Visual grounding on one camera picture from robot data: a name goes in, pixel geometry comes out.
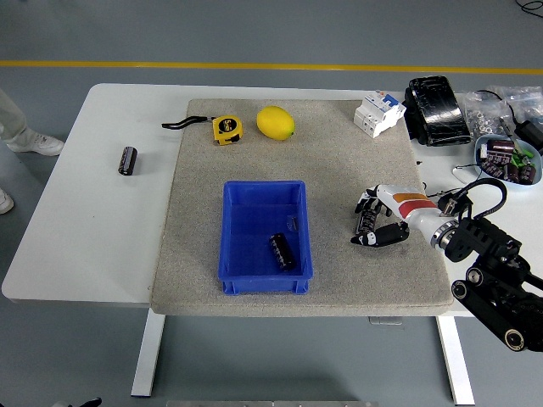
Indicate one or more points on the small green parts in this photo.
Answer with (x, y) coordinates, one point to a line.
(520, 157)

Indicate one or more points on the person's foot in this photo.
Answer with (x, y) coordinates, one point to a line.
(5, 202)

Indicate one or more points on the white table leg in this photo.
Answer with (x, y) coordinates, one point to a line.
(456, 360)
(148, 352)

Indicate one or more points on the clear bag of washers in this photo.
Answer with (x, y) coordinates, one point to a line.
(483, 116)

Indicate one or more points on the black wrapped pack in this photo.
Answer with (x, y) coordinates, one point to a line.
(437, 110)

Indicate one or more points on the yellow lemon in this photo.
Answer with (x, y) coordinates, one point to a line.
(275, 122)

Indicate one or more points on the blue plastic box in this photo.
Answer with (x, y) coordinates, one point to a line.
(250, 229)

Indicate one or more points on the grey-brown felt mat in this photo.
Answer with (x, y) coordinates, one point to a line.
(339, 169)

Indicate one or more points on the person's leg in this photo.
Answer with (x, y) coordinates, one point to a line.
(29, 142)

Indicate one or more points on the white blue circuit breaker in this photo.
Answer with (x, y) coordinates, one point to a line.
(377, 113)

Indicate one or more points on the grey under-table bracket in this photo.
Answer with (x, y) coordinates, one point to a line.
(385, 320)

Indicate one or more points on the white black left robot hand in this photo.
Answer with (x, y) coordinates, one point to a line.
(87, 403)

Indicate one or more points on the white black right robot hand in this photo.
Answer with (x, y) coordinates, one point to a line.
(407, 203)

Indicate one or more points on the clear plastic bag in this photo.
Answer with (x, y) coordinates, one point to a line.
(526, 99)

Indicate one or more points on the light blue bowl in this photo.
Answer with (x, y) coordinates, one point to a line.
(481, 146)

